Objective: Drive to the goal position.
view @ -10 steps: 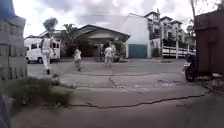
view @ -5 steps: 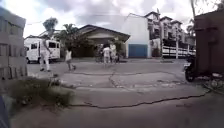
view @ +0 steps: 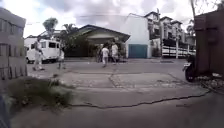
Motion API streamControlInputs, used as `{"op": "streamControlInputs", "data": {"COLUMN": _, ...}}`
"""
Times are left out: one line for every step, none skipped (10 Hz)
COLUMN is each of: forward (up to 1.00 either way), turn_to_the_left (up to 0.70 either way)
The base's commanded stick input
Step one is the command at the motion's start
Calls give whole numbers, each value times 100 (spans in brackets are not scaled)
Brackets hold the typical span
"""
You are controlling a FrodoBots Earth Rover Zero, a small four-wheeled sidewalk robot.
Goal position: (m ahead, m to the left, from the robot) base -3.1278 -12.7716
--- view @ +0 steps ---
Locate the white railing fence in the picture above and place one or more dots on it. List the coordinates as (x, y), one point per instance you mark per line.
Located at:
(176, 51)

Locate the grey cracked concrete road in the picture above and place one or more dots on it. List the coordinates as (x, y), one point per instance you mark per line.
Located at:
(133, 113)

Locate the grey concrete block wall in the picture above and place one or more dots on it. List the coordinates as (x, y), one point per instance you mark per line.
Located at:
(11, 40)

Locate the dark green hedge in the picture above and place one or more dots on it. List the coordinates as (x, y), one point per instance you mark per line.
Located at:
(78, 46)

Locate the brown wall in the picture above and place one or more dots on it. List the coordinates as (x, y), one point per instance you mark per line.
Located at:
(210, 43)

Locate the patch of grass and weeds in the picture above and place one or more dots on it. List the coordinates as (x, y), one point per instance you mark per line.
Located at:
(36, 91)

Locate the motorcycle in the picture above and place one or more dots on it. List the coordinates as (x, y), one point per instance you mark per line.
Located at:
(189, 70)

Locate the palm tree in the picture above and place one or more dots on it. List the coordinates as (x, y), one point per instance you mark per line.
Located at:
(190, 28)

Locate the white van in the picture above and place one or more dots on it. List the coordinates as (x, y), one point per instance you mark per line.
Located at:
(48, 50)

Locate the white building with blue gate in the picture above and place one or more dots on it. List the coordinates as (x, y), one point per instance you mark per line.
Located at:
(136, 33)

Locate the house with dark roof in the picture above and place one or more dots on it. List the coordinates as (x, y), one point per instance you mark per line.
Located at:
(100, 33)

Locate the group of palm trees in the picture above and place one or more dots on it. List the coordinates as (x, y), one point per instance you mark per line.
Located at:
(50, 24)

